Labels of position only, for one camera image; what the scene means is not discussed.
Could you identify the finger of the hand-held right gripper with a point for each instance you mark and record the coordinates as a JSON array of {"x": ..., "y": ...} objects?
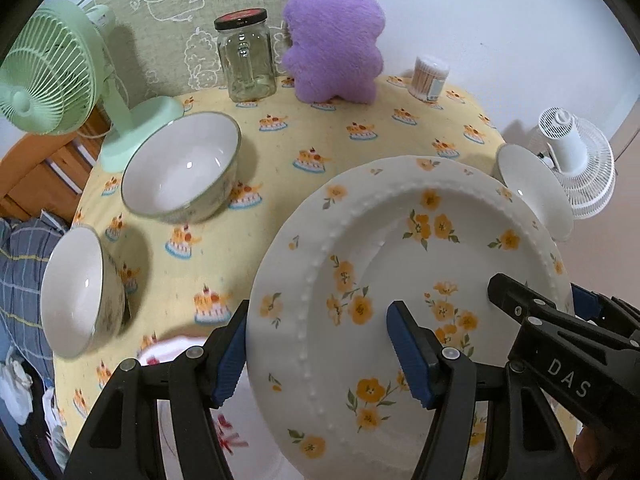
[
  {"x": 510, "y": 295},
  {"x": 585, "y": 300}
]

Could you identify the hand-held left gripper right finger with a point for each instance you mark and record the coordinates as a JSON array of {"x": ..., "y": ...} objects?
[{"x": 410, "y": 355}]

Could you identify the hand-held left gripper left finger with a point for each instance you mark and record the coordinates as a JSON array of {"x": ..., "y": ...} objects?
[{"x": 227, "y": 360}]

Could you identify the red flower white plate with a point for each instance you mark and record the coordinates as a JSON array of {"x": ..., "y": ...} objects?
[{"x": 250, "y": 440}]

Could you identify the yellow flower ceramic plate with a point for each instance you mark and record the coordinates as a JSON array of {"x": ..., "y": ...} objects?
[{"x": 380, "y": 240}]

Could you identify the white floral ceramic bowl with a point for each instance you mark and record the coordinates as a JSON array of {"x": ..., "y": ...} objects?
[
  {"x": 75, "y": 290},
  {"x": 535, "y": 185}
]

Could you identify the large white floral bowl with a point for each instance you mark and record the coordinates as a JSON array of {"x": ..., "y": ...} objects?
[{"x": 180, "y": 160}]

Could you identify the white desk fan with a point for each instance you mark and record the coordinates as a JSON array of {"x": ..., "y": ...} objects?
[{"x": 575, "y": 160}]

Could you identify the beige wooden door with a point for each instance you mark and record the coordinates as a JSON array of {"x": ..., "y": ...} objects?
[{"x": 631, "y": 142}]

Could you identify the white crumpled cloth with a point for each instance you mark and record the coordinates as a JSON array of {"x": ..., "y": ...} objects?
[{"x": 12, "y": 385}]

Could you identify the cotton swab container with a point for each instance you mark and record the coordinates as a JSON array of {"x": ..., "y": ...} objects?
[{"x": 429, "y": 77}]

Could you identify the yellow cake print tablecloth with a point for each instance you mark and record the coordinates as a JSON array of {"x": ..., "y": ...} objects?
[{"x": 300, "y": 125}]

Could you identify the glass jar with black lid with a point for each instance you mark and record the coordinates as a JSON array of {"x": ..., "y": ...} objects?
[{"x": 247, "y": 60}]

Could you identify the purple plush toy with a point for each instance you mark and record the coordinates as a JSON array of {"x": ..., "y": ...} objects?
[{"x": 332, "y": 35}]

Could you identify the green desk fan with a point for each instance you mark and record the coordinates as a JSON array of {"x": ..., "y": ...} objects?
[{"x": 45, "y": 70}]

